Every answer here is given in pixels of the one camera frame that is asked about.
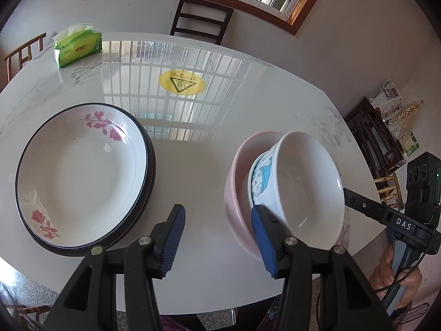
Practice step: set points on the dark wooden cabinet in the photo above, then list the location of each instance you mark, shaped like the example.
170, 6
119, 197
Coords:
368, 134

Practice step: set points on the dark wooden chair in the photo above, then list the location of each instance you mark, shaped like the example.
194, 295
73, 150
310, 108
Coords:
206, 2

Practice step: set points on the folded newspaper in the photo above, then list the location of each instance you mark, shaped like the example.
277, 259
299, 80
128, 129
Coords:
389, 93

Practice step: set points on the white bowl with blue base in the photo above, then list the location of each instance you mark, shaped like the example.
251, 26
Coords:
303, 186

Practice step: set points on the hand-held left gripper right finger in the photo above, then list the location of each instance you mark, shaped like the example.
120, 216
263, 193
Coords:
263, 244

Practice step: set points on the small bamboo chair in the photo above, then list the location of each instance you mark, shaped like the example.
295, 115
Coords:
387, 181

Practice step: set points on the person's right hand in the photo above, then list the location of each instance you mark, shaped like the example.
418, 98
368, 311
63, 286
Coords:
382, 272

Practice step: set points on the light brown wooden chair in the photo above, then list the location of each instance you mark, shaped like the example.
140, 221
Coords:
26, 43

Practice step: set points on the yellow round warning sticker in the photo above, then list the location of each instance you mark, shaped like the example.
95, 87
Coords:
181, 82

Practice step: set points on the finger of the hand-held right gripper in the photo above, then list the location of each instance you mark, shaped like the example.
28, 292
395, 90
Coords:
365, 205

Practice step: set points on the green tissue pack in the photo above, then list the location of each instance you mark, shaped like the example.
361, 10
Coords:
79, 50

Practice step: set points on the pink bowl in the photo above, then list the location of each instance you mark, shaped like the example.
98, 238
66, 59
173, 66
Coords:
236, 213

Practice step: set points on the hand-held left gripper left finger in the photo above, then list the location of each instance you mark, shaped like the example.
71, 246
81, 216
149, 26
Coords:
174, 241

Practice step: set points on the blue floral patterned plate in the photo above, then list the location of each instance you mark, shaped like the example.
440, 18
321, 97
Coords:
152, 186

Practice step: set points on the clear bag of yellow goods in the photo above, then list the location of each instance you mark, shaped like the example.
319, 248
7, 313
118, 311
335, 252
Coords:
406, 113

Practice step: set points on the reddish wooden chair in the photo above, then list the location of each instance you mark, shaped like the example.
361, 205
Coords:
31, 308

